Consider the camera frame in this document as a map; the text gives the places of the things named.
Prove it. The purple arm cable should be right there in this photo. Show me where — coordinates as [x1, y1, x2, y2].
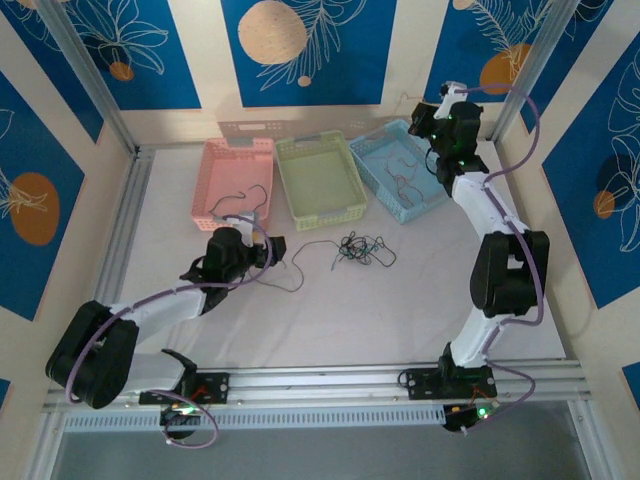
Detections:
[462, 83, 546, 436]
[66, 213, 275, 449]

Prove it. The aluminium frame post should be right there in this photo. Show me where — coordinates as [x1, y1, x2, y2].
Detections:
[37, 0, 142, 157]
[489, 0, 576, 144]

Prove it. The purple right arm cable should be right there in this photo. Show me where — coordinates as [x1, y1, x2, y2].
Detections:
[462, 83, 546, 436]

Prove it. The aluminium side rail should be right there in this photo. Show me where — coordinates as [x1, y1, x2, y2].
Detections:
[89, 147, 154, 307]

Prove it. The black controller board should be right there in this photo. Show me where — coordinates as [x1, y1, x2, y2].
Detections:
[442, 402, 501, 434]
[158, 399, 207, 441]

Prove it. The grey slotted cable duct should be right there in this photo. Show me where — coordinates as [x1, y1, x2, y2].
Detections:
[64, 405, 447, 432]

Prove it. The green perforated plastic basket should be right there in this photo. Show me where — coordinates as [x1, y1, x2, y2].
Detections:
[274, 129, 370, 233]

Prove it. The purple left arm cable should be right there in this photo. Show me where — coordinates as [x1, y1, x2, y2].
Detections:
[66, 213, 275, 449]

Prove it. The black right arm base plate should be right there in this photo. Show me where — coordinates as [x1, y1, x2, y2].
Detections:
[401, 367, 499, 401]

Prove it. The pink perforated plastic basket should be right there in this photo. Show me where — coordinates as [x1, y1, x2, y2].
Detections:
[189, 137, 275, 234]

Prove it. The red thin wire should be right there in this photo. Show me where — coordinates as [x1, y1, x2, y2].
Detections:
[379, 153, 420, 174]
[392, 171, 427, 208]

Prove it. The aluminium frame rail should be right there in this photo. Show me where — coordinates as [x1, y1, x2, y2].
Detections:
[42, 359, 586, 411]

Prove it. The blue perforated plastic basket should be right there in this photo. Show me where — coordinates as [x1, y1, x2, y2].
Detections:
[348, 118, 451, 225]

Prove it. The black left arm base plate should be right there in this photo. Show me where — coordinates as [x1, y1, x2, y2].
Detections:
[138, 372, 231, 405]

